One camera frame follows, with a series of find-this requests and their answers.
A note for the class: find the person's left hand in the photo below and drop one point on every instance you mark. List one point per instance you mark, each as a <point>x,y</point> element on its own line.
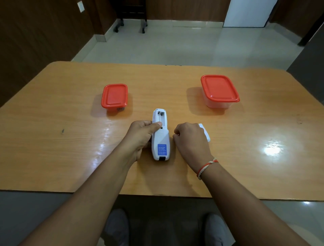
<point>138,138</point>

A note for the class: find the person's right hand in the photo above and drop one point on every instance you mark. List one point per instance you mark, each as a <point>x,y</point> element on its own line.
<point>190,142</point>

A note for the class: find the person's left thumb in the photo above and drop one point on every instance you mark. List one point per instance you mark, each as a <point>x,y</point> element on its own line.
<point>154,126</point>

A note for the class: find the person's right fingers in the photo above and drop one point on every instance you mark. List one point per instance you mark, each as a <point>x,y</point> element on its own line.
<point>177,131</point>

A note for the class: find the white handheld device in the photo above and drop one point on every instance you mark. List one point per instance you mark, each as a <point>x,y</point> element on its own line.
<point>160,135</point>

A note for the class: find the white battery cover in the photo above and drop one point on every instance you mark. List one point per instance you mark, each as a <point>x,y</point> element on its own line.
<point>205,131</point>

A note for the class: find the person's left forearm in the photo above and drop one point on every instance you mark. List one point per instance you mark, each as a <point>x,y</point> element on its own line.
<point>83,200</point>

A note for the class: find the person's right forearm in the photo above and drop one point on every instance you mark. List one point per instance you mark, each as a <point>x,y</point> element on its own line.
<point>249,205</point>

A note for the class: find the wooden table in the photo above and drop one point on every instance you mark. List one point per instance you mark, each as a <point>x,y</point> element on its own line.
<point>162,131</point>

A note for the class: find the red and white thread wristband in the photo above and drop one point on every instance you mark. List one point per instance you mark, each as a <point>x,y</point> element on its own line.
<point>206,167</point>

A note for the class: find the small red-lidded plastic container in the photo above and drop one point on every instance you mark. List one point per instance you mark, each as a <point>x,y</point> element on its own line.
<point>114,96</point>

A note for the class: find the large red-lidded plastic container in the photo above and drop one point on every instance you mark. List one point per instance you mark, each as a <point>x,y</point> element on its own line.
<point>219,90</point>

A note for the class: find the person's right shoe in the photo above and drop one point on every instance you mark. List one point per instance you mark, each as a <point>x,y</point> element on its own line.
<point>218,230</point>

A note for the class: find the person's shoe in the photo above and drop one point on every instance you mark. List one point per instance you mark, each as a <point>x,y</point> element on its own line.
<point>117,227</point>
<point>218,230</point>

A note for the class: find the person's left shoe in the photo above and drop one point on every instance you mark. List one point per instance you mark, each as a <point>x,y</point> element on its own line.
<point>117,227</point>

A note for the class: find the dark wooden wheeled furniture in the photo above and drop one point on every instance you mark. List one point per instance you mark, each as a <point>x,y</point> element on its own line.
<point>130,14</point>

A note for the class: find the white door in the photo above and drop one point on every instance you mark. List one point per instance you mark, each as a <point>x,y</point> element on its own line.
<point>249,12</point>

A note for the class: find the white wall switch plate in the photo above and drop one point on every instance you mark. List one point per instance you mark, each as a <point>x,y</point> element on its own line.
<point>80,6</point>

